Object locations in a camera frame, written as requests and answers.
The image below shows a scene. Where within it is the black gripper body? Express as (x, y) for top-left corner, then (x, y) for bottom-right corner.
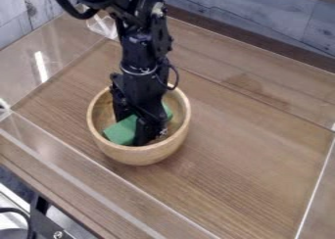
(109, 68), (168, 127)

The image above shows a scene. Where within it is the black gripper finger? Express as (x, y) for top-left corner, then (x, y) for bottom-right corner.
(133, 118), (164, 146)
(112, 97), (134, 121)

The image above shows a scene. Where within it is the wooden bowl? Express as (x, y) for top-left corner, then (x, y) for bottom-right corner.
(86, 88), (190, 166)

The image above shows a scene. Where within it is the green rectangular block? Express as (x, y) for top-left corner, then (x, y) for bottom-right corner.
(101, 100), (173, 147)

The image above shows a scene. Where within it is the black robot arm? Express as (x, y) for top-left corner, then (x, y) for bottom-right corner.
(78, 0), (172, 146)

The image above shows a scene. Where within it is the clear acrylic corner bracket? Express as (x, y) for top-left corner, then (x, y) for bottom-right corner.
(86, 15), (117, 40)

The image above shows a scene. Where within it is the clear acrylic barrier wall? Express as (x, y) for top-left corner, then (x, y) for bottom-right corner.
(0, 9), (335, 239)

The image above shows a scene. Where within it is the black stand with cable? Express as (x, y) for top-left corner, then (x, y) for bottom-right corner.
(0, 192), (76, 239)

